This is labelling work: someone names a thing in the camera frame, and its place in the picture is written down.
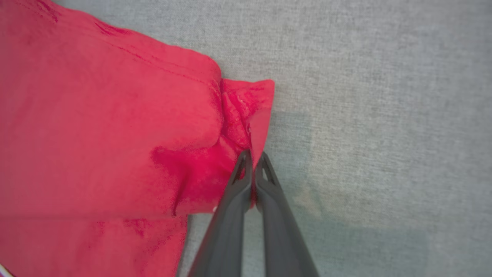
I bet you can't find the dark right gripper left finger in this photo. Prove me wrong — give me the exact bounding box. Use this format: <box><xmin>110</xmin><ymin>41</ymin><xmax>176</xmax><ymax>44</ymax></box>
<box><xmin>188</xmin><ymin>149</ymin><xmax>254</xmax><ymax>277</ymax></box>

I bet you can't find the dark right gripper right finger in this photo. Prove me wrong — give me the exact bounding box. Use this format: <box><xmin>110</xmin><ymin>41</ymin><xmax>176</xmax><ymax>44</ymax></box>
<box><xmin>254</xmin><ymin>152</ymin><xmax>320</xmax><ymax>277</ymax></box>

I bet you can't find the red sports jersey garment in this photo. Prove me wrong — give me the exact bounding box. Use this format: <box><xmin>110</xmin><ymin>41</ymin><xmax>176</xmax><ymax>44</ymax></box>
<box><xmin>0</xmin><ymin>0</ymin><xmax>276</xmax><ymax>277</ymax></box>

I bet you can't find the grey fabric sofa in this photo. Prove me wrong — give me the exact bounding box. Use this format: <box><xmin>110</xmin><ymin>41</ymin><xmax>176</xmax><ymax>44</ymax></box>
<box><xmin>50</xmin><ymin>0</ymin><xmax>492</xmax><ymax>277</ymax></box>

